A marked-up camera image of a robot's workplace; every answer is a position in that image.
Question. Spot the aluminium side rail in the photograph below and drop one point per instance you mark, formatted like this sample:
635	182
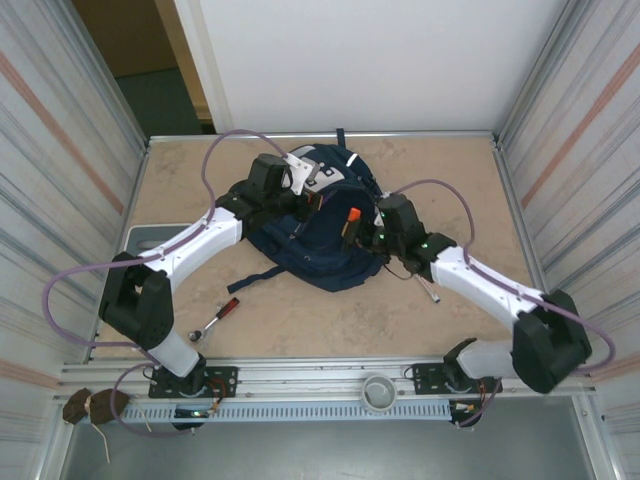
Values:
520	220
135	195

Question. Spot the white and grey box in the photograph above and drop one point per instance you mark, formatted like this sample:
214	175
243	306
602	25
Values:
142	237

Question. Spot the thin aluminium rail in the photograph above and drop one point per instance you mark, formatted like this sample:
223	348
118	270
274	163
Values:
425	136

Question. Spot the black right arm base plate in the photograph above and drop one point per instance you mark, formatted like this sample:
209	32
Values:
430	375

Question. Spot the brown wooden door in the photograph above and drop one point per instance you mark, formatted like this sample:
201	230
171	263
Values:
130	35

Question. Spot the white marker with blue cap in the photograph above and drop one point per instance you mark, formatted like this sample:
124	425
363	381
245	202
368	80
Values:
432	292

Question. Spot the navy blue backpack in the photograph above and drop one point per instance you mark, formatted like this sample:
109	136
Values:
320	260

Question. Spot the wide aluminium rail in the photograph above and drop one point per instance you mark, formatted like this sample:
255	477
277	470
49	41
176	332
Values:
310	375

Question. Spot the red and black ratchet screwdriver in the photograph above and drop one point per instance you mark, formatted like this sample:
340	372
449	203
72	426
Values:
227	306

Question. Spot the grey round cup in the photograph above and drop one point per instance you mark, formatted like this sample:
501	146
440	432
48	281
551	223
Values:
372	400

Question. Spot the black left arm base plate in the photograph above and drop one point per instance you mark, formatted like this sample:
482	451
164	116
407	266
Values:
222	380

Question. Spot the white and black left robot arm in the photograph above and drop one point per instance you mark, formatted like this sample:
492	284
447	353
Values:
200	240

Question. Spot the white door frame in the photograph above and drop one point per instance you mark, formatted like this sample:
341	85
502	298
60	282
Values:
210	65

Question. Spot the orange and black highlighter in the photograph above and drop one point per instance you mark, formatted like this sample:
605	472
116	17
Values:
352	222

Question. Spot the small circuit board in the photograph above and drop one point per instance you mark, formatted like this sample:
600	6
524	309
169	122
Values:
192	413
465	407

